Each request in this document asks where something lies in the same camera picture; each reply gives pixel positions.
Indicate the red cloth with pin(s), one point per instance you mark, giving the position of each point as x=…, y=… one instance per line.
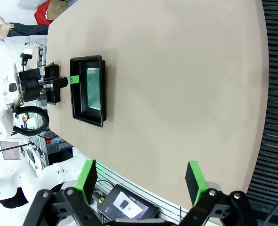
x=42, y=16

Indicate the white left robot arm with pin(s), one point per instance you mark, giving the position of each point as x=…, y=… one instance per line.
x=0, y=106

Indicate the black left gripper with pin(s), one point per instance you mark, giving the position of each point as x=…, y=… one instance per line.
x=30, y=84

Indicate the black ESD tray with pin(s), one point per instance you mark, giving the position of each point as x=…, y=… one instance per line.
x=52, y=96
x=76, y=106

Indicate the flat cardboard box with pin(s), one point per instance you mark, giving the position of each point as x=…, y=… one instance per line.
x=56, y=9

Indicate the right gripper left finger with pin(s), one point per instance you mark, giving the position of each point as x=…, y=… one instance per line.
x=84, y=183

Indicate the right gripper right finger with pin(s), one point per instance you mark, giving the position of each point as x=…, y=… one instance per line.
x=198, y=186

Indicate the black tablet screen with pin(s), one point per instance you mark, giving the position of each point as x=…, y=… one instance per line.
x=129, y=207

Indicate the green perforated circuit board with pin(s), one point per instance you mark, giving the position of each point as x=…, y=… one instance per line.
x=93, y=89

